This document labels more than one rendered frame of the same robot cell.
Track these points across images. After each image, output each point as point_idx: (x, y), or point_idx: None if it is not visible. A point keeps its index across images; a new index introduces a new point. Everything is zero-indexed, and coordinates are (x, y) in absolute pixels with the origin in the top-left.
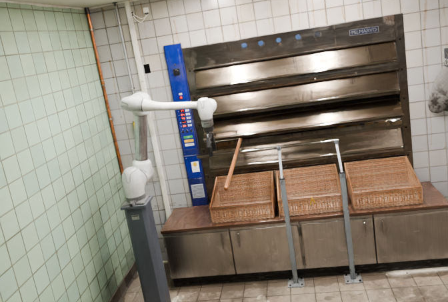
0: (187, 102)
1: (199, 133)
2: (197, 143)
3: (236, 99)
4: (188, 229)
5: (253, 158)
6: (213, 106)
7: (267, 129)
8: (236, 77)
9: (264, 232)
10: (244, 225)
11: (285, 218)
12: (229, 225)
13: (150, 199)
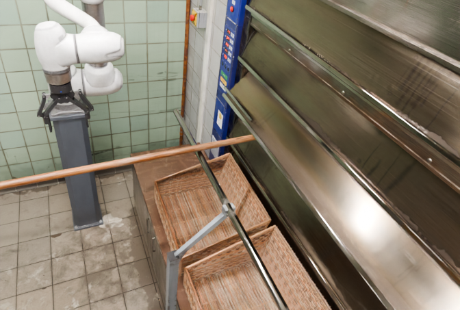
0: (83, 16)
1: (237, 80)
2: None
3: (285, 68)
4: (137, 178)
5: (265, 176)
6: (70, 51)
7: (283, 160)
8: (298, 24)
9: (165, 273)
10: (157, 240)
11: (165, 296)
12: (151, 220)
13: (74, 116)
